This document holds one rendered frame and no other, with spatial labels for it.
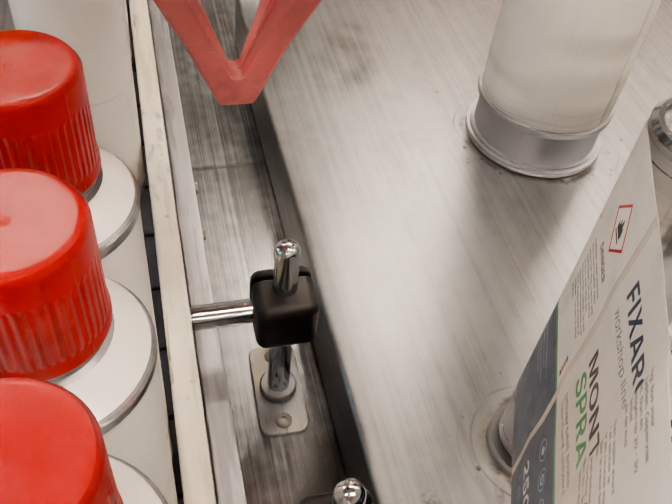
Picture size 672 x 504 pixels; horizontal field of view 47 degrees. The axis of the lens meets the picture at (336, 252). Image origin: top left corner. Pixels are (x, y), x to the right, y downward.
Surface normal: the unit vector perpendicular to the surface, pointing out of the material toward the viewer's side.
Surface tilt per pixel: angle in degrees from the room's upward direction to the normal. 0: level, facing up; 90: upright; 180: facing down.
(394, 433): 0
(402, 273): 0
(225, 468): 0
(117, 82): 90
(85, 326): 90
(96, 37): 90
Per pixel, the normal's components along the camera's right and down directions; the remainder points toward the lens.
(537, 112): -0.40, 0.65
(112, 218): 0.73, -0.25
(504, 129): -0.69, 0.49
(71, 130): 0.88, 0.40
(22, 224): 0.04, -0.68
